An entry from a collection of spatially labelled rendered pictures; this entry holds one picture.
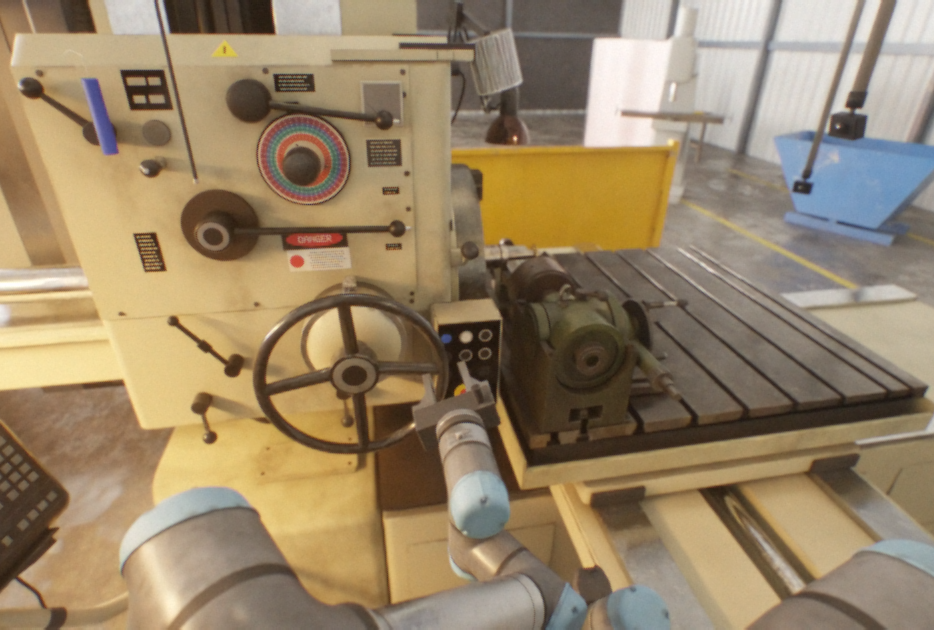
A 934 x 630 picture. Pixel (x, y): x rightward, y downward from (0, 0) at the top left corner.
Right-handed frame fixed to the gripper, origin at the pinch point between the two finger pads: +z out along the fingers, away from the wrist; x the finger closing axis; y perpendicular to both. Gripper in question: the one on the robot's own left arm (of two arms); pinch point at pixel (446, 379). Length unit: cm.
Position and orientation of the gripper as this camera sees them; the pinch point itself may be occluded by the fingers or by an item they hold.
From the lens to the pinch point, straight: 93.4
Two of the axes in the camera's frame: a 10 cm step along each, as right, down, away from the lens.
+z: -1.9, -4.7, 8.6
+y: -2.7, -8.2, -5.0
